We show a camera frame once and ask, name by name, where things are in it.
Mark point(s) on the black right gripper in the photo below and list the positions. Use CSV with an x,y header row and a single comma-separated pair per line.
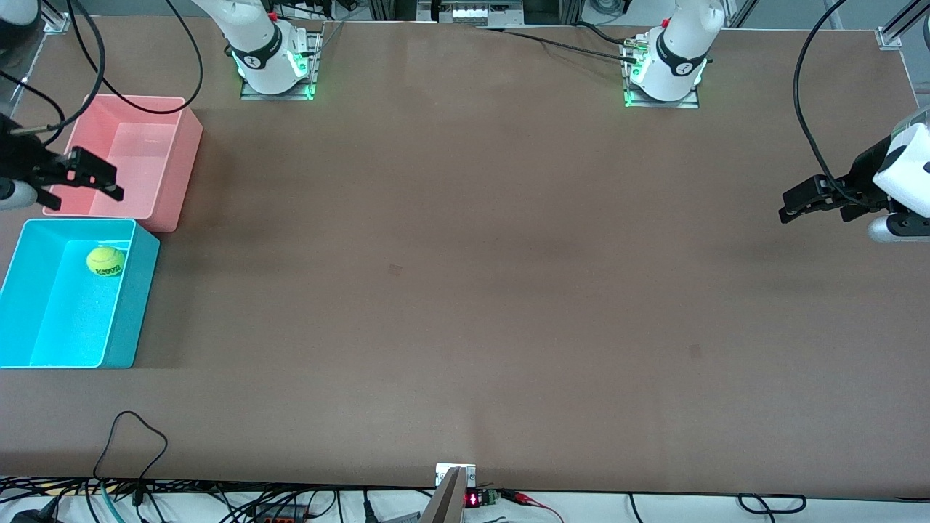
x,y
20,157

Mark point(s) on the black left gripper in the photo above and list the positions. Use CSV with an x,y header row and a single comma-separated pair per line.
x,y
864,174

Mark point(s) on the yellow tennis ball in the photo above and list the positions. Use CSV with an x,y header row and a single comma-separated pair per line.
x,y
106,261

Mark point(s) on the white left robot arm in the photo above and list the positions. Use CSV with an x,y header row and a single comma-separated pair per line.
x,y
676,58

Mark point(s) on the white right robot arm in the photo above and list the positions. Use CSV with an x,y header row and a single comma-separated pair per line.
x,y
254,43

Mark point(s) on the pink plastic bin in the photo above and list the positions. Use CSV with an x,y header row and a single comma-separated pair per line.
x,y
163,145

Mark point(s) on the blue plastic bin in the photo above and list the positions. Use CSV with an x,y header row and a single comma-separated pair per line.
x,y
73,327

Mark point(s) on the black device with lights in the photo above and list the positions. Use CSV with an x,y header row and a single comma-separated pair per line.
x,y
468,13

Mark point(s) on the small red LED display board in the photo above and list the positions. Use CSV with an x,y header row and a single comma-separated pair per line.
x,y
474,499

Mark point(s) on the aluminium corner bracket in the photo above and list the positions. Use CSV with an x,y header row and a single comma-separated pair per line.
x,y
888,38
58,23

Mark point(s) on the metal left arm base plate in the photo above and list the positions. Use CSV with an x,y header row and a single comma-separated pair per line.
x,y
686,103

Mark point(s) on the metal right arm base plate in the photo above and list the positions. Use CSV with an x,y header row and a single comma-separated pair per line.
x,y
315,76

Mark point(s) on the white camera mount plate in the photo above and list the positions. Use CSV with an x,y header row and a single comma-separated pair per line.
x,y
443,472

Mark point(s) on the grey camera pole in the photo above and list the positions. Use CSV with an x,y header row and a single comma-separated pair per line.
x,y
447,501

